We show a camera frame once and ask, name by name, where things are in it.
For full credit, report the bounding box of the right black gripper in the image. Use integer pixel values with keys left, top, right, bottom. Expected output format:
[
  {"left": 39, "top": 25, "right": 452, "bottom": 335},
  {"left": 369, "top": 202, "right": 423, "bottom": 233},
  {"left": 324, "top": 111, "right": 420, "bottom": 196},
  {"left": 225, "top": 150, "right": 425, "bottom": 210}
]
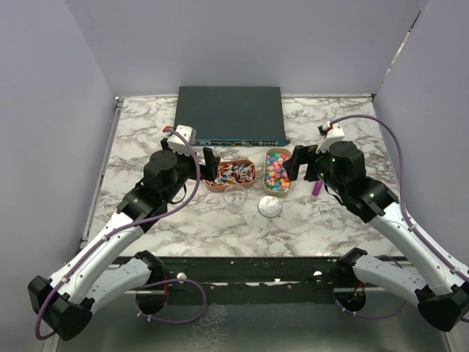
[{"left": 283, "top": 144, "right": 347, "bottom": 197}]

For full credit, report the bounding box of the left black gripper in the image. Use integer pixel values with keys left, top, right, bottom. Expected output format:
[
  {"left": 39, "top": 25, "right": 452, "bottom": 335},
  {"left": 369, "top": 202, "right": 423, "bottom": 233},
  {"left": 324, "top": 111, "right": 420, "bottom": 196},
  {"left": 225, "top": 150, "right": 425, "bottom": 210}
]
[{"left": 162, "top": 139, "right": 220, "bottom": 203}]

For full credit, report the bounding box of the beige tray of star candies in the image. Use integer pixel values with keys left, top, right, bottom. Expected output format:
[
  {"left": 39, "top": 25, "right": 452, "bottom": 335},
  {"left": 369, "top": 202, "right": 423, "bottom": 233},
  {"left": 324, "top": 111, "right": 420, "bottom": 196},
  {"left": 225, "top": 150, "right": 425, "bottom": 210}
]
[{"left": 262, "top": 147, "right": 292, "bottom": 197}]

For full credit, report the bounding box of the purple plastic scoop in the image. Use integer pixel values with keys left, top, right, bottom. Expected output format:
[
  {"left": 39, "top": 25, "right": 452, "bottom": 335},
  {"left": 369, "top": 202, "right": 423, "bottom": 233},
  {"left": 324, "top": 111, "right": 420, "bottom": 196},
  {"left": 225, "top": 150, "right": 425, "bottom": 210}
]
[{"left": 312, "top": 180, "right": 322, "bottom": 197}]

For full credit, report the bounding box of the clear plastic jar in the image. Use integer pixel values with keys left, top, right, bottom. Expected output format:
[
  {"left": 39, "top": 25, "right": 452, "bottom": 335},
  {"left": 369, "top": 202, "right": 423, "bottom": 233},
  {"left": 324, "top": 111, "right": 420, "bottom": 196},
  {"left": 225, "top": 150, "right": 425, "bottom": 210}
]
[{"left": 224, "top": 184, "right": 248, "bottom": 214}]

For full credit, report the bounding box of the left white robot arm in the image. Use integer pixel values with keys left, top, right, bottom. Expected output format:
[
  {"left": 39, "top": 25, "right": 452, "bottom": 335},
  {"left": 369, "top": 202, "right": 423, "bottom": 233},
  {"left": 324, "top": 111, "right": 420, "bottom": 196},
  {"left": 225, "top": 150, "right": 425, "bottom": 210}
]
[{"left": 27, "top": 135, "right": 220, "bottom": 341}]

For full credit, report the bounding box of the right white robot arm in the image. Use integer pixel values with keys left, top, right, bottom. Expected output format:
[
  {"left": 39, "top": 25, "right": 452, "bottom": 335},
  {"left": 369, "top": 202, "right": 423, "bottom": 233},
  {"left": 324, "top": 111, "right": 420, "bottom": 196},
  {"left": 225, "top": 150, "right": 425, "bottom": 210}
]
[{"left": 284, "top": 142, "right": 468, "bottom": 331}]

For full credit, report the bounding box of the silver jar lid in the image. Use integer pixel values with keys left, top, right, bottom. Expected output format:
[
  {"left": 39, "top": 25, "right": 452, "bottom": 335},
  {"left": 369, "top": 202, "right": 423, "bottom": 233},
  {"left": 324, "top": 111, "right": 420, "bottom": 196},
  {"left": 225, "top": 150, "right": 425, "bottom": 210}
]
[{"left": 257, "top": 195, "right": 282, "bottom": 218}]

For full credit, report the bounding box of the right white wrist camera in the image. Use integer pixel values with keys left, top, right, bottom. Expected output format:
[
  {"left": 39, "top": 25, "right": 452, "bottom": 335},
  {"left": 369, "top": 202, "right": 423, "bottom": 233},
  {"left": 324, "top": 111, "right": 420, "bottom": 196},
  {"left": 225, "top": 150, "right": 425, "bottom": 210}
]
[{"left": 317, "top": 122, "right": 345, "bottom": 153}]

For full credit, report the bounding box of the blue network switch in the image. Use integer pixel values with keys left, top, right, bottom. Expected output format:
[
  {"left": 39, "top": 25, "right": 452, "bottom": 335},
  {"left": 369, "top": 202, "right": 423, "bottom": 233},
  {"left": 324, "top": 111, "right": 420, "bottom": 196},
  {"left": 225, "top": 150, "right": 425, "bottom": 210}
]
[{"left": 174, "top": 86, "right": 289, "bottom": 147}]

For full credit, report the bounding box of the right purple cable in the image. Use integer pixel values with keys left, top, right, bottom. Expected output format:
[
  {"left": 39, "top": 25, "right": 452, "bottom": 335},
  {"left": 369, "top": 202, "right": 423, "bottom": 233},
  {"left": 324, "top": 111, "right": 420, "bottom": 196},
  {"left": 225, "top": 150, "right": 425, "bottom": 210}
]
[{"left": 328, "top": 114, "right": 469, "bottom": 283}]

